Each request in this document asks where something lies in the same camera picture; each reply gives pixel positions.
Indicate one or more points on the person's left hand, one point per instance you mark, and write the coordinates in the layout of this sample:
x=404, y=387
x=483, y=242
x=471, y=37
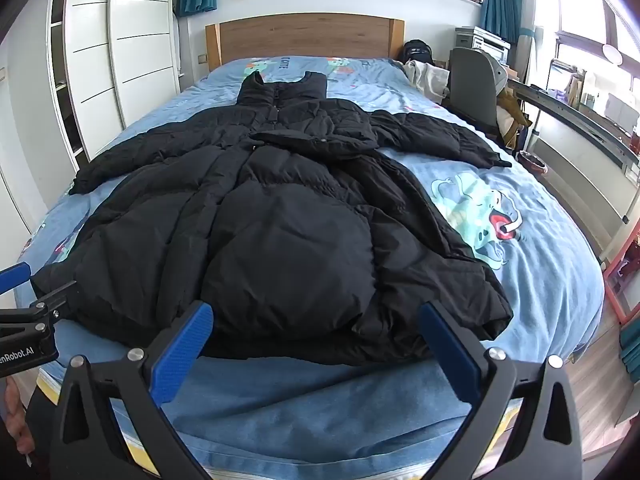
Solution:
x=14, y=415

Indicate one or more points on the white door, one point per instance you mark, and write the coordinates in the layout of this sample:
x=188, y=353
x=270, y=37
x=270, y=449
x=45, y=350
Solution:
x=15, y=160

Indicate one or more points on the white wardrobe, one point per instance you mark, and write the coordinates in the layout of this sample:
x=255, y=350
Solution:
x=135, y=35

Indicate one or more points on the wooden headboard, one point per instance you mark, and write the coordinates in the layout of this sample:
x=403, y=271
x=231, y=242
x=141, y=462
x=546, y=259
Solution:
x=300, y=35

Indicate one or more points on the beige cloth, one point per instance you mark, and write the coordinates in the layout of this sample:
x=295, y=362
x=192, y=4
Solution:
x=425, y=80

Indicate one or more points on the grey chair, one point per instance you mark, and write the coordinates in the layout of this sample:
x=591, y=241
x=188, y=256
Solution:
x=470, y=85

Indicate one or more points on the bed with blue printed sheet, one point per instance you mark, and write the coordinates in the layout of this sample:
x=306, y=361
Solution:
x=525, y=240

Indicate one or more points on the grey metal rail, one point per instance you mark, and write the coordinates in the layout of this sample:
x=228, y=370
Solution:
x=575, y=115

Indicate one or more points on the brown garment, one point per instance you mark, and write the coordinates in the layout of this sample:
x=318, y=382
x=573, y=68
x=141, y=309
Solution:
x=512, y=110

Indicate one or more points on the black puffer coat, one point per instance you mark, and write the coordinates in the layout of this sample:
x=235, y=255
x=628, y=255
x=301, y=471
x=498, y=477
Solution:
x=280, y=220

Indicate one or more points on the black backpack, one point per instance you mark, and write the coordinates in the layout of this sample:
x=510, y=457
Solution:
x=417, y=51

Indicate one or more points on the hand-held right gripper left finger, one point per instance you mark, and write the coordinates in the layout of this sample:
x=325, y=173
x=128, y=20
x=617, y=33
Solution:
x=185, y=355

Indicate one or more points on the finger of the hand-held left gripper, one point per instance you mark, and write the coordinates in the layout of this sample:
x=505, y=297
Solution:
x=47, y=307
x=12, y=278

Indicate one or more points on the white printer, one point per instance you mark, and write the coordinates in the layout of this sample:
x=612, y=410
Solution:
x=482, y=42

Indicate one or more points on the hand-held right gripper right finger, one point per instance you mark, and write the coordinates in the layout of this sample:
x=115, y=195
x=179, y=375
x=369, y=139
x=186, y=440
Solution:
x=450, y=355

